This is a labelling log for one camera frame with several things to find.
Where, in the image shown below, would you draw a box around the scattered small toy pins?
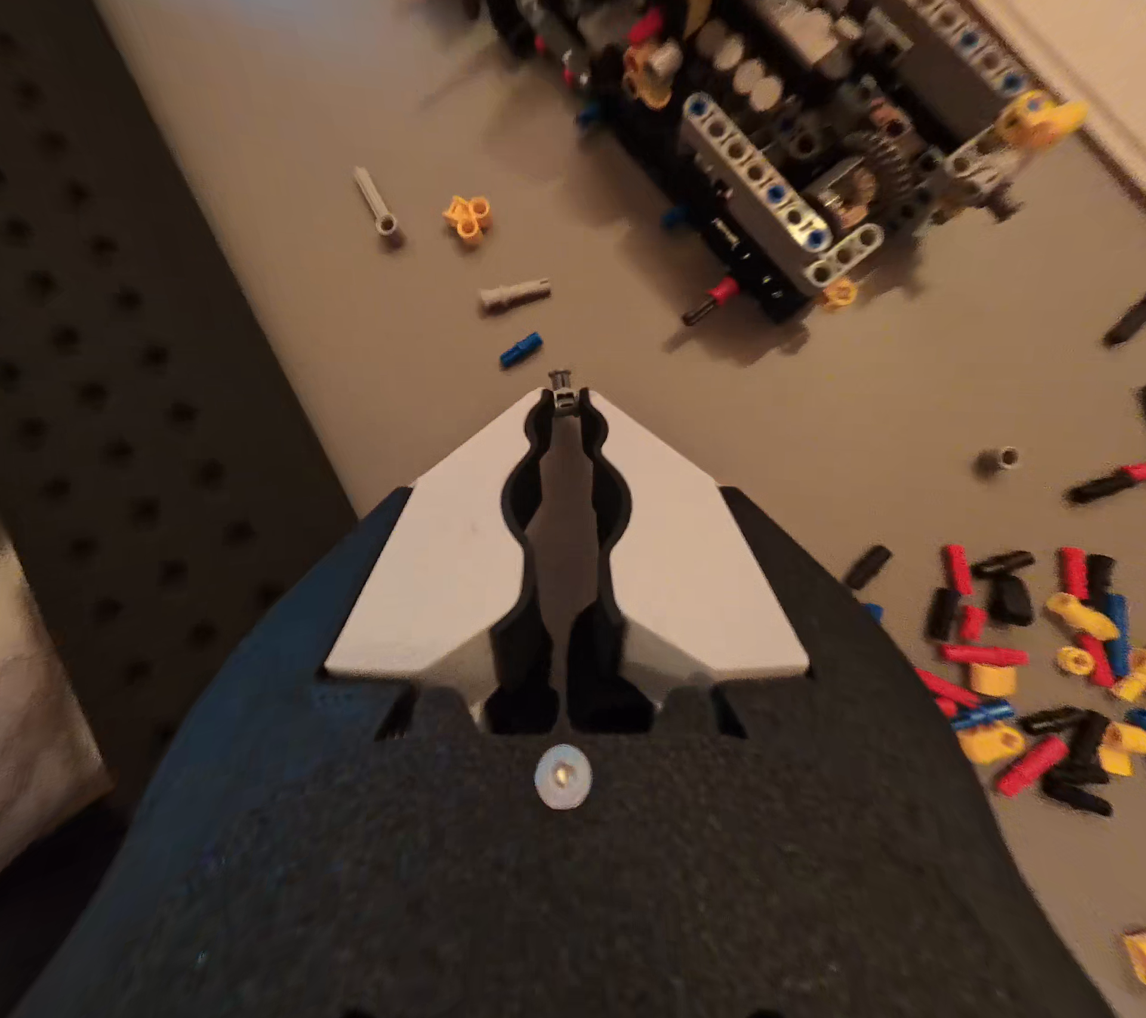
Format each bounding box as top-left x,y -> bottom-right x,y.
913,544 -> 1146,820

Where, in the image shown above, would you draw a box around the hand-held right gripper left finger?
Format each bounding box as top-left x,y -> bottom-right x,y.
324,387 -> 562,733

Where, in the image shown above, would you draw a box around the light grey long pin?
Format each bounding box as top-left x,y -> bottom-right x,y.
479,279 -> 553,313

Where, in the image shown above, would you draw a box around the small yellow toy piece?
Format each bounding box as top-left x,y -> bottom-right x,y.
442,193 -> 492,241

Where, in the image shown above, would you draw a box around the grey axle with stop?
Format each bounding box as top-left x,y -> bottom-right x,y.
353,166 -> 402,239

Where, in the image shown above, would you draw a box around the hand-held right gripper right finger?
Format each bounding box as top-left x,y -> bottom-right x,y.
568,390 -> 813,733

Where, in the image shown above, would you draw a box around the grey desk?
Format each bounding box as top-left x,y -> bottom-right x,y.
36,0 -> 1146,1018

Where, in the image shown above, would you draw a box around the red tipped black pin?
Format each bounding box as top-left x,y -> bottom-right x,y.
1064,462 -> 1146,505

